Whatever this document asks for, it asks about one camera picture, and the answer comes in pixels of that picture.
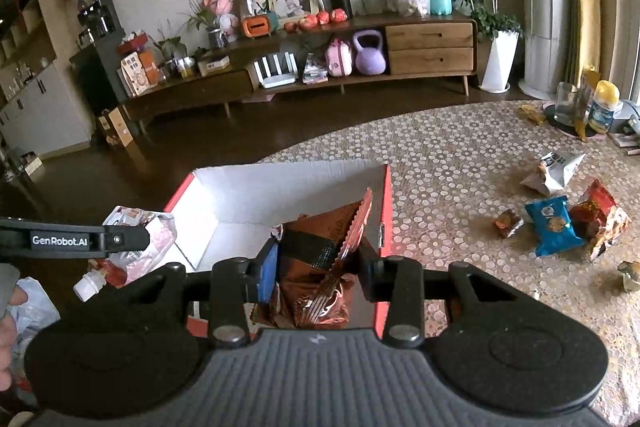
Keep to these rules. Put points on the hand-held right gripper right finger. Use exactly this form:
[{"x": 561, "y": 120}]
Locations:
[{"x": 372, "y": 277}]

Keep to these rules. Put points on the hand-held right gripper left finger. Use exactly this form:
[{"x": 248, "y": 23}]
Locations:
[{"x": 267, "y": 272}]

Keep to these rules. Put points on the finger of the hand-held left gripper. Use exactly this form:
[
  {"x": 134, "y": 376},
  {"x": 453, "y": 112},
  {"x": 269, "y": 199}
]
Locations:
[{"x": 125, "y": 239}]

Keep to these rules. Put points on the white pink drink pouch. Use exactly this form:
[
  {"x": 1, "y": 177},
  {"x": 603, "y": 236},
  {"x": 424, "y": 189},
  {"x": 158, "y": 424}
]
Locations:
[{"x": 160, "y": 232}]

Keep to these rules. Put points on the brown foil snack packet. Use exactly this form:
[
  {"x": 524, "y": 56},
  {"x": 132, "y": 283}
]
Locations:
[{"x": 310, "y": 297}]

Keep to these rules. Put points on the red cardboard box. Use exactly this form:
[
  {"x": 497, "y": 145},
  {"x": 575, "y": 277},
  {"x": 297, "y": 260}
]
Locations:
[{"x": 280, "y": 192}]

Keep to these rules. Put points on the small brown snack packet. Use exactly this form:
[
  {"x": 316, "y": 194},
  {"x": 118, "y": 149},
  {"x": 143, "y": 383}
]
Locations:
[{"x": 509, "y": 223}]

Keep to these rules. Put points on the blue cookie packet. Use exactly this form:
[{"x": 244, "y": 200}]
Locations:
[{"x": 555, "y": 227}]

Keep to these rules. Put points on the silver snack packet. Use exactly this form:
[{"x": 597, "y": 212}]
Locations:
[{"x": 555, "y": 172}]

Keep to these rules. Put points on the red orange chip bag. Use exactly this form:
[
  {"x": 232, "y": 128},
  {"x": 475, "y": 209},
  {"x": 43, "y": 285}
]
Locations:
[{"x": 600, "y": 217}]

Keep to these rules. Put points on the person's left hand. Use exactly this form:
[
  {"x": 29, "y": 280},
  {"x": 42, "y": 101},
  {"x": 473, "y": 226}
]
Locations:
[{"x": 6, "y": 342}]

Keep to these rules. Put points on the white plastic bag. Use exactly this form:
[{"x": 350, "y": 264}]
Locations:
[{"x": 40, "y": 312}]

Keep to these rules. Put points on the brown cardboard carton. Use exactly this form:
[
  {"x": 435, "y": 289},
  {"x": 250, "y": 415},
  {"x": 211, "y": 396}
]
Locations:
[{"x": 117, "y": 127}]

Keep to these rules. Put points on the patterned tablecloth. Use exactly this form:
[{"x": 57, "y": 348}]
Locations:
[{"x": 450, "y": 157}]

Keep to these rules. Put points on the white storage cupboard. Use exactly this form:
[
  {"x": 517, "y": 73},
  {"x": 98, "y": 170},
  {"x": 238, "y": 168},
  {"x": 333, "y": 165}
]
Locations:
[{"x": 45, "y": 107}]

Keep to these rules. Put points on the orange white gift box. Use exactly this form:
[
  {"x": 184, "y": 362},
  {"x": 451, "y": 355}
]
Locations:
[{"x": 137, "y": 74}]

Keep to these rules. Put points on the wooden TV cabinet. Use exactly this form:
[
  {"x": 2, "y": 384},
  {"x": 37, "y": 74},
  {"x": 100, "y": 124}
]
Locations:
[{"x": 200, "y": 92}]

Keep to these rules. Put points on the black side cabinet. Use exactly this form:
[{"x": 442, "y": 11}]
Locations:
[{"x": 100, "y": 72}]

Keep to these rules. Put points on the small glass jar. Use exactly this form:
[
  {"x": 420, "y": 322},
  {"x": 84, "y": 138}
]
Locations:
[{"x": 184, "y": 68}]

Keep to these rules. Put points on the small labelled cardboard box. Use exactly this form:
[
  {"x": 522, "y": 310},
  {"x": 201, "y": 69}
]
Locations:
[{"x": 214, "y": 66}]

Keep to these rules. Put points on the red gift box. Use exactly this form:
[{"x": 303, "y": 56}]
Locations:
[{"x": 132, "y": 43}]

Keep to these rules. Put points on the white router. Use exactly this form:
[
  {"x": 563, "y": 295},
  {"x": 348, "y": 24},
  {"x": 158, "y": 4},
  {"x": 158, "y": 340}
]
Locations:
[{"x": 275, "y": 74}]

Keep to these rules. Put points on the small green plant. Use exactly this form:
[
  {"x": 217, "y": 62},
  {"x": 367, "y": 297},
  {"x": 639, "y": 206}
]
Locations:
[{"x": 170, "y": 44}]

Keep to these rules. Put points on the small stack of packets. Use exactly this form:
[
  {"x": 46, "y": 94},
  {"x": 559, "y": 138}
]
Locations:
[{"x": 315, "y": 72}]

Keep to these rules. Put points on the purple kettlebell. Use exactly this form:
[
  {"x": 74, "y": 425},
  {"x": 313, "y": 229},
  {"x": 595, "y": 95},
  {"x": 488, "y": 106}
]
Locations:
[{"x": 370, "y": 59}]

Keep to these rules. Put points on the pink small case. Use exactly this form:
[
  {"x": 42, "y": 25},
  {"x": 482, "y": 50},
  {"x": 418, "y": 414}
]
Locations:
[{"x": 340, "y": 59}]

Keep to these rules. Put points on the black coffee machine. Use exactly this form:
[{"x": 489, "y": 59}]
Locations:
[{"x": 97, "y": 19}]

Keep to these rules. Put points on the plant in metal pot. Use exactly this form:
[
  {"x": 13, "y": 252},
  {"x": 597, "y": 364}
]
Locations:
[{"x": 217, "y": 38}]

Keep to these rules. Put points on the wooden cabinet drawer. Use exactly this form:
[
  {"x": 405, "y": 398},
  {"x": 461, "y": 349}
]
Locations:
[
  {"x": 430, "y": 38},
  {"x": 431, "y": 62}
]

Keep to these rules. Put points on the yellow wrapper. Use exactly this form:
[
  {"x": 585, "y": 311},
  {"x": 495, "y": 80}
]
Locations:
[{"x": 531, "y": 114}]

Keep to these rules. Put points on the black plate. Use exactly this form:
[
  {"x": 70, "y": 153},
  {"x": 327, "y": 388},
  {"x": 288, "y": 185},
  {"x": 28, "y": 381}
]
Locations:
[{"x": 555, "y": 124}]

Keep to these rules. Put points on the red apple ornament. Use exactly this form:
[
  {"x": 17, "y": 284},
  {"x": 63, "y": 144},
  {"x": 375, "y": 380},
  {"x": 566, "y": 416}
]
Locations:
[
  {"x": 324, "y": 17},
  {"x": 291, "y": 27},
  {"x": 308, "y": 22},
  {"x": 340, "y": 15}
]

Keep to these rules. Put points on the orange tissue box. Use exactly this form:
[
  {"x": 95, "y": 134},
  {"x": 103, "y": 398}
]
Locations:
[{"x": 259, "y": 26}]

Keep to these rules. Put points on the potted tree white planter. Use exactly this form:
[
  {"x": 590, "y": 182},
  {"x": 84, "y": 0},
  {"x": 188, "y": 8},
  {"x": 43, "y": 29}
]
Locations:
[{"x": 500, "y": 62}]

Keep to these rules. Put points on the pink flower bouquet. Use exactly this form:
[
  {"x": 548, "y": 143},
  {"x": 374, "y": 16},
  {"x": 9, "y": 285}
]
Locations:
[{"x": 220, "y": 4}]

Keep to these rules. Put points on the drinking glass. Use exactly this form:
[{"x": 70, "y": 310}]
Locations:
[{"x": 569, "y": 104}]

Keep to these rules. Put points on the black cylinder speaker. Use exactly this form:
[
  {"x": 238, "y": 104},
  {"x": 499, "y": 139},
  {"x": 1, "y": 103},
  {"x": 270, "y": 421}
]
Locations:
[{"x": 340, "y": 2}]

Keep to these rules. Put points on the yellow lid jar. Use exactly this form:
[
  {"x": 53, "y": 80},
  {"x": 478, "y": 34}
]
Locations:
[{"x": 602, "y": 109}]

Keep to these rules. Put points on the yellow standing packet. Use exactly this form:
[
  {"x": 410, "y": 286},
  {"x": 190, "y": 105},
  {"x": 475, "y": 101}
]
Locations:
[{"x": 590, "y": 79}]

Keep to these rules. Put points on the grey blue cloth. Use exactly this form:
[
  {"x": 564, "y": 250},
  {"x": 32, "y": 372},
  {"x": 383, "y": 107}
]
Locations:
[{"x": 631, "y": 114}]

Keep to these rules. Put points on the yellow curtain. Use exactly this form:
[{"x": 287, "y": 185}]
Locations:
[{"x": 587, "y": 7}]

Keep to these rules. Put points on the white photo frame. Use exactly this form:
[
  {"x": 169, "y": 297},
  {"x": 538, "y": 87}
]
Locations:
[{"x": 292, "y": 2}]

